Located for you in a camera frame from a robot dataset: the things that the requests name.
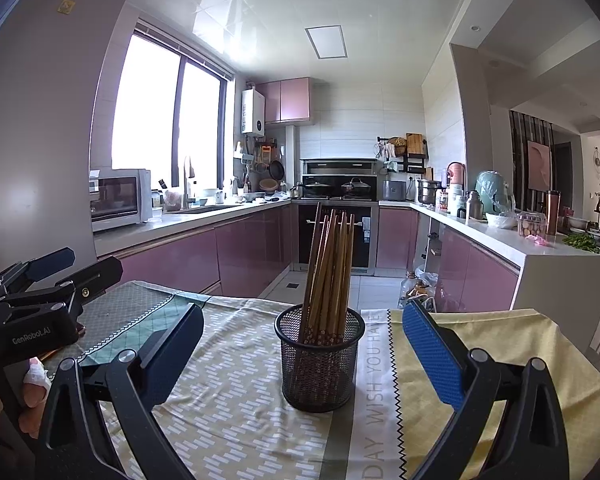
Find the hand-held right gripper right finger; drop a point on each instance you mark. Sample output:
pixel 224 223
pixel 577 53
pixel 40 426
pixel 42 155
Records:
pixel 432 355

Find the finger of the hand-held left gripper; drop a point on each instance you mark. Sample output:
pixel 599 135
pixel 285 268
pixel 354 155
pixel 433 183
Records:
pixel 52 262
pixel 102 275

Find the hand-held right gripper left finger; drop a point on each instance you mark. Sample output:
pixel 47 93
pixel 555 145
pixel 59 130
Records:
pixel 175 355

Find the black mesh utensil holder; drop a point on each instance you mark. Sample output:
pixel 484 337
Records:
pixel 320 380

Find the bunch of wooden chopsticks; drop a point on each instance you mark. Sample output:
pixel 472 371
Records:
pixel 330 270

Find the person's left hand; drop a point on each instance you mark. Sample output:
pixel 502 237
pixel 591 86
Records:
pixel 36 385

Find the clear oil bottle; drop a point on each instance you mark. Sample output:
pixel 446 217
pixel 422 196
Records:
pixel 409 292

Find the white countertop oven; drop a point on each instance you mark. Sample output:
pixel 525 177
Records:
pixel 120 200

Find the patterned multicolour tablecloth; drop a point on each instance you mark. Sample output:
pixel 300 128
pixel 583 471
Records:
pixel 230 410

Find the pink cabinet run with sink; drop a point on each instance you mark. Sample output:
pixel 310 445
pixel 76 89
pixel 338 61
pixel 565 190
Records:
pixel 190 255

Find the pink peninsula cabinet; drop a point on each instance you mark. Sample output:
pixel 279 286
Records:
pixel 480 275

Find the chrome faucet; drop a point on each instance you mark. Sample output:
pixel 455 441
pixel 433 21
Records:
pixel 187 180

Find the black integrated stove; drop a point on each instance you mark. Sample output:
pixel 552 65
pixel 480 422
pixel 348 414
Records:
pixel 367 245

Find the grey refrigerator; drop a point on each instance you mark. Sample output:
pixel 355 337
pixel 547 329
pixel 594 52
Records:
pixel 40 110

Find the dark thermos bottle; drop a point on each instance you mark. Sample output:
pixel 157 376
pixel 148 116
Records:
pixel 475 205

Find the steel stockpot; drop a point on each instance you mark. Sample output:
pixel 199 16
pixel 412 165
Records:
pixel 429 192

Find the clear food container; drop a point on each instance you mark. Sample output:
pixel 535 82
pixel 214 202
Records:
pixel 531 225

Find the green air fryer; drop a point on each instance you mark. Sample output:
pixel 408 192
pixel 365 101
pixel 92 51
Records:
pixel 494 190

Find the kitchen window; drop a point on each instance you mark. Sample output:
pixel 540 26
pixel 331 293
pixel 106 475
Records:
pixel 170 110

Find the pink kettle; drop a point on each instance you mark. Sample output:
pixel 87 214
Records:
pixel 456 172

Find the black lidded pot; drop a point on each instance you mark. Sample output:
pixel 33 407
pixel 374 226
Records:
pixel 356 186
pixel 320 188

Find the green leafy vegetables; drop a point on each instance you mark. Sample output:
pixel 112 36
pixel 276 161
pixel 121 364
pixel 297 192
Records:
pixel 581 242

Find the brown tumbler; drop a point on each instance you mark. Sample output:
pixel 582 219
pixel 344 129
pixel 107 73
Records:
pixel 553 212

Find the black frying pan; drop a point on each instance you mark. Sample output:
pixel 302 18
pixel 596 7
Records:
pixel 277 170

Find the wooden cutting board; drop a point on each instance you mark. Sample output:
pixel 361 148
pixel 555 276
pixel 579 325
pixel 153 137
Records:
pixel 415 143

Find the white gas water heater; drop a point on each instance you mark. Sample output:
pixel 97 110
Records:
pixel 253 110

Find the potted plant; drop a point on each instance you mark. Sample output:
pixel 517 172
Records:
pixel 599 205

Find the ceiling light panel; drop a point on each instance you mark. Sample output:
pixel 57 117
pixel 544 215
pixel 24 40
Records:
pixel 326 41

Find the black wall shelf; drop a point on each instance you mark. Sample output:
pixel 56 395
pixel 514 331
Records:
pixel 410 162

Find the striped wall panel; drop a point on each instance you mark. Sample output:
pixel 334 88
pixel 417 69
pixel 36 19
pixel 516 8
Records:
pixel 517 160

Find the pink wall art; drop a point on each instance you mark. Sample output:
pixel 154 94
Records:
pixel 538 165

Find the pink wall cabinet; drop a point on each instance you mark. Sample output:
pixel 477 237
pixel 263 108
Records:
pixel 285 101

